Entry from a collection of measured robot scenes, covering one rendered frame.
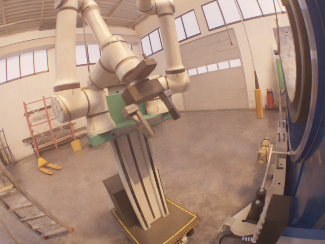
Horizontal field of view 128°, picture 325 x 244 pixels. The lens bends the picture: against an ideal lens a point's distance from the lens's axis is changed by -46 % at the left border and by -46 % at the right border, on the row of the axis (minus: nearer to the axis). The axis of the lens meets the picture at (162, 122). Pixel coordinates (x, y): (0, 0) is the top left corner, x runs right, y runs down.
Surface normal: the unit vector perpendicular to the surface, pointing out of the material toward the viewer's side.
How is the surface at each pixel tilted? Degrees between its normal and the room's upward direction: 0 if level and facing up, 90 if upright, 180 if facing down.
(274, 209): 0
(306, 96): 138
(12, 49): 90
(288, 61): 55
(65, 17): 98
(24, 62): 90
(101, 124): 68
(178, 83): 105
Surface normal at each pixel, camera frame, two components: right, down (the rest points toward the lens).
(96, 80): 0.02, 0.74
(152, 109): -0.48, -0.11
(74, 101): 0.90, 0.08
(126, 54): 0.34, -0.23
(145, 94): 0.57, -0.38
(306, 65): -0.42, 0.82
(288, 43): -0.72, 0.02
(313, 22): -0.58, 0.60
